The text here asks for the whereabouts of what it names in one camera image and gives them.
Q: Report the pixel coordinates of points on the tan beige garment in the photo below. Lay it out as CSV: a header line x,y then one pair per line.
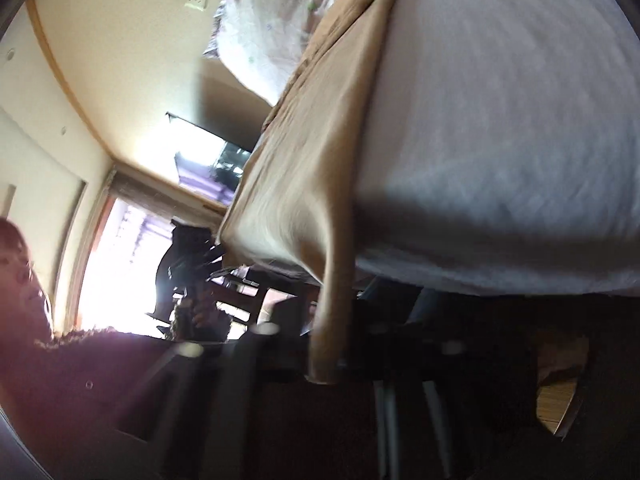
x,y
295,201

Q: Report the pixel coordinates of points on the lavender grey bed sheet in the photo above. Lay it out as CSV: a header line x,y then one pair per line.
x,y
500,154

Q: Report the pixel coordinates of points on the bright window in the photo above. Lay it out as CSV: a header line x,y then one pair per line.
x,y
118,290

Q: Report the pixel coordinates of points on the white floral pillow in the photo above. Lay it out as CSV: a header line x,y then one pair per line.
x,y
262,41

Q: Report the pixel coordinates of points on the person in maroon top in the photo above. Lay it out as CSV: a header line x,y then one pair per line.
x,y
94,405

